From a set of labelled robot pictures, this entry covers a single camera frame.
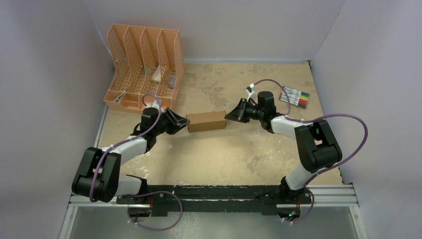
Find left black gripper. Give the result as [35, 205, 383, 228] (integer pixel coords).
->
[153, 108, 189, 136]

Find brown cardboard box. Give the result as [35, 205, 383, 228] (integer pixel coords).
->
[186, 111, 227, 133]

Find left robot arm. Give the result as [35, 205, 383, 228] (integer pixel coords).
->
[71, 107, 190, 204]

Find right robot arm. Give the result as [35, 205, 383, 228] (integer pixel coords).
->
[225, 91, 342, 203]

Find small grey object in organizer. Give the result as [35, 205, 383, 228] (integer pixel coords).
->
[167, 75, 176, 89]

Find white card in organizer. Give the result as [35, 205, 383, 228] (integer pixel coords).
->
[151, 65, 162, 84]

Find orange plastic file organizer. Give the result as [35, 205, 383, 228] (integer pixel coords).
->
[104, 24, 185, 113]

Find pack of coloured markers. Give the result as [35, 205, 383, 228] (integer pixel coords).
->
[284, 86, 310, 109]

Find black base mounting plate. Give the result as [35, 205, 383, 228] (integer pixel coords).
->
[116, 180, 312, 217]

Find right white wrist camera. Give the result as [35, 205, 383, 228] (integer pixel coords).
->
[245, 84, 257, 104]

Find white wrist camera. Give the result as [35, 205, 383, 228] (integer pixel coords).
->
[245, 84, 257, 104]
[146, 101, 162, 110]

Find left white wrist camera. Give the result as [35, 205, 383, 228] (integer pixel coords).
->
[146, 101, 162, 110]

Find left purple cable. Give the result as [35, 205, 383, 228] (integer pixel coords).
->
[89, 94, 183, 232]

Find purple cable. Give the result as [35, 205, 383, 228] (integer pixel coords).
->
[250, 79, 369, 225]
[89, 94, 183, 232]

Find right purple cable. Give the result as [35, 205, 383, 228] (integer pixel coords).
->
[250, 79, 369, 225]

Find aluminium rail frame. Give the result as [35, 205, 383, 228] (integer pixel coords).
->
[72, 181, 367, 239]

